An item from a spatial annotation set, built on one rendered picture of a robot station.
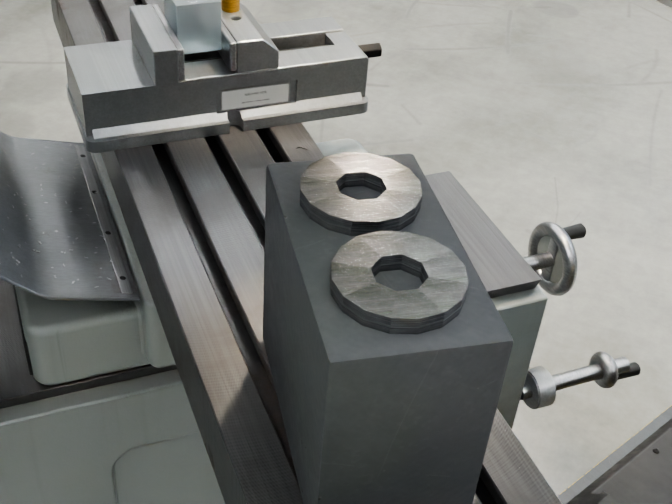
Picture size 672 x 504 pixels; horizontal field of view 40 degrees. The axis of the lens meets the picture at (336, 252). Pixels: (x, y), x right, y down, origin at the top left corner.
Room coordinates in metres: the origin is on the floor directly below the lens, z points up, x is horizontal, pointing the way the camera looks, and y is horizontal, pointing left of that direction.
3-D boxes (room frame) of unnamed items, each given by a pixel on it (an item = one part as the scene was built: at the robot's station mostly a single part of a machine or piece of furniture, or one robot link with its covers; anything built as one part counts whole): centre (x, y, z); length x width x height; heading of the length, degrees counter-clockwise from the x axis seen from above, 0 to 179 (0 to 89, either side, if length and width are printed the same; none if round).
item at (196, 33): (1.00, 0.19, 1.02); 0.06 x 0.05 x 0.06; 25
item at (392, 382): (0.51, -0.03, 1.01); 0.22 x 0.12 x 0.20; 16
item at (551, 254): (1.13, -0.30, 0.61); 0.16 x 0.12 x 0.12; 114
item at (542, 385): (1.01, -0.39, 0.49); 0.22 x 0.06 x 0.06; 114
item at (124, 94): (1.01, 0.16, 0.96); 0.35 x 0.15 x 0.11; 115
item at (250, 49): (1.02, 0.14, 1.00); 0.12 x 0.06 x 0.04; 25
